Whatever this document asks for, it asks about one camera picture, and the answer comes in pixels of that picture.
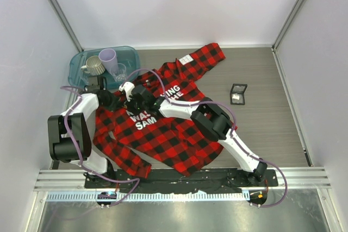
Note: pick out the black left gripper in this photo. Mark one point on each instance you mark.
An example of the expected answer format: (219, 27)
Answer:
(116, 102)

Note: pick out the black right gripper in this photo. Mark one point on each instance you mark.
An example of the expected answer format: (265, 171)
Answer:
(129, 102)

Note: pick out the red black plaid shirt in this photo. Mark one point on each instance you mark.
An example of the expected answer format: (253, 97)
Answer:
(176, 142)

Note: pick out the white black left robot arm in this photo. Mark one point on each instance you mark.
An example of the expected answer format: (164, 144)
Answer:
(69, 136)

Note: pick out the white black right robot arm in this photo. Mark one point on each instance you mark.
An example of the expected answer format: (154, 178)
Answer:
(212, 122)

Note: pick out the clear drinking glass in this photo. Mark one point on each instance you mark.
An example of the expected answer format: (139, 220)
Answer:
(119, 72)

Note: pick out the grey ribbed ceramic mug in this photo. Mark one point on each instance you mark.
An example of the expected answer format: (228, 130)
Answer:
(93, 66)

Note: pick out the teal plastic bin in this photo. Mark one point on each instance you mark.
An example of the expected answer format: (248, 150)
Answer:
(125, 55)

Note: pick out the lilac plastic cup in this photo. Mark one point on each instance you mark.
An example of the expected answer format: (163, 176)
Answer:
(108, 58)

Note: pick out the small black jewellery box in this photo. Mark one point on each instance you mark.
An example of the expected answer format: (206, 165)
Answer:
(237, 94)

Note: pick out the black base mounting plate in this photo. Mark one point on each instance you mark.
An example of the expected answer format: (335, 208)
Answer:
(208, 180)

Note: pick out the white slotted cable duct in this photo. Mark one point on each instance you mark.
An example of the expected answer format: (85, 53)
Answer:
(99, 196)

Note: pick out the aluminium front frame rail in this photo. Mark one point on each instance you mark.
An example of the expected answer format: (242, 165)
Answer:
(295, 178)

